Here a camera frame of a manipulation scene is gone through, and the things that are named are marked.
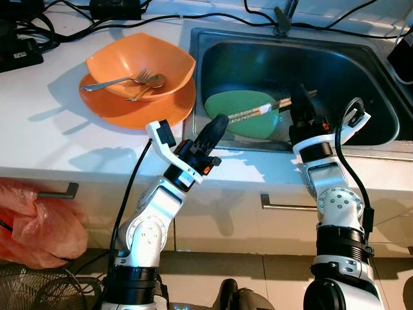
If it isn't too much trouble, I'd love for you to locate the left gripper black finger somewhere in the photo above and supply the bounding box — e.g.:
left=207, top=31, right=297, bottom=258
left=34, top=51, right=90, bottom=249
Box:
left=199, top=118, right=230, bottom=156
left=194, top=114, right=225, bottom=148

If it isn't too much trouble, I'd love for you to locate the patterned brown chopstick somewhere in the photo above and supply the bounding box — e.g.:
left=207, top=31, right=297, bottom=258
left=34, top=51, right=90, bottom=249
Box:
left=227, top=90, right=318, bottom=122
left=229, top=94, right=318, bottom=125

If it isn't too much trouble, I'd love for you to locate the metal spoon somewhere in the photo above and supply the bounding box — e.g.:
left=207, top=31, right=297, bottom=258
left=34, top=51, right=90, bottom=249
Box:
left=126, top=73, right=167, bottom=103

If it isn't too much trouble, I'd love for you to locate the orange plastic bowl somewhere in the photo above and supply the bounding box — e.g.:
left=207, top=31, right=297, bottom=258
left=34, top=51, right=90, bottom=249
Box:
left=86, top=32, right=196, bottom=103

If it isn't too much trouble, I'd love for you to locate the metal fork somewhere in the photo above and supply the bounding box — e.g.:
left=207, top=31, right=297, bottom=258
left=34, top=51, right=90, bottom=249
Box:
left=82, top=69, right=151, bottom=92

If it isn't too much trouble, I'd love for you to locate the green plate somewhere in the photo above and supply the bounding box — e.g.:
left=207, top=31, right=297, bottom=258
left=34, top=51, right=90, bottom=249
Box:
left=205, top=90, right=281, bottom=140

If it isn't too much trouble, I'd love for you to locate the stainless steel sink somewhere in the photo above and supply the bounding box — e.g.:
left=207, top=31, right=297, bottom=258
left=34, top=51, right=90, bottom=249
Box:
left=187, top=27, right=413, bottom=154

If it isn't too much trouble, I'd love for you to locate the white base cabinet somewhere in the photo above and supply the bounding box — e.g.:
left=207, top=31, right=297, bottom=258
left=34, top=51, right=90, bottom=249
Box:
left=0, top=155, right=413, bottom=256

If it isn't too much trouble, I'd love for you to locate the metal faucet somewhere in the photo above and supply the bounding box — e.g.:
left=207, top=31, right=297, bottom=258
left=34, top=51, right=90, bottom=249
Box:
left=273, top=0, right=299, bottom=37

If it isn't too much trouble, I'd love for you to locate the black induction cooker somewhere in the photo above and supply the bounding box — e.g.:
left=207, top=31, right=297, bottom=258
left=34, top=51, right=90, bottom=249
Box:
left=387, top=37, right=413, bottom=86

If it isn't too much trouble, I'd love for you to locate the robot right leg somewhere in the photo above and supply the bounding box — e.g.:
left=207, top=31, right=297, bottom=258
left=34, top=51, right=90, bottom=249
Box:
left=219, top=278, right=275, bottom=310

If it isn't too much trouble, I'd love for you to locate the black power adapter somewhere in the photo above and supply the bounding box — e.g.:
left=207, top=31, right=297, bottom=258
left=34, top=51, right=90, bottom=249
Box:
left=89, top=0, right=144, bottom=20

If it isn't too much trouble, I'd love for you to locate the red plastic bag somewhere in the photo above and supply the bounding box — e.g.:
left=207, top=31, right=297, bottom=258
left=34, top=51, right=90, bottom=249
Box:
left=0, top=180, right=89, bottom=269

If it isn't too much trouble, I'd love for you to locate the black power strip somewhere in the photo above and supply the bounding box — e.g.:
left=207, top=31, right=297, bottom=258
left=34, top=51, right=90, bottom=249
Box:
left=0, top=23, right=45, bottom=73

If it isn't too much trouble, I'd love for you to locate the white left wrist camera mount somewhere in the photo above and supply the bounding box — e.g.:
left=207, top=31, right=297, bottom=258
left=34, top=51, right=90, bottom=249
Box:
left=146, top=119, right=210, bottom=189

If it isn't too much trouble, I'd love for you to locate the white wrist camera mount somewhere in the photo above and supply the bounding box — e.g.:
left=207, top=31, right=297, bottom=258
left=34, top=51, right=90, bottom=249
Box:
left=292, top=110, right=372, bottom=162
left=146, top=119, right=210, bottom=189

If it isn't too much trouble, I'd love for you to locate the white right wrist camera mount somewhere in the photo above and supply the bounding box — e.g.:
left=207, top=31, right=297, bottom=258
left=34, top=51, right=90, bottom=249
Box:
left=292, top=110, right=372, bottom=162

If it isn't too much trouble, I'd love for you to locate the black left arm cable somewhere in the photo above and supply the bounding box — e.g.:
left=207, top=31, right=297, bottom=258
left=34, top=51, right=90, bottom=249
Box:
left=108, top=139, right=153, bottom=267

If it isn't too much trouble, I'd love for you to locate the long black cable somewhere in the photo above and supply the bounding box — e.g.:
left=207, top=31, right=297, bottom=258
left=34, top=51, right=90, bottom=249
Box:
left=129, top=10, right=413, bottom=41

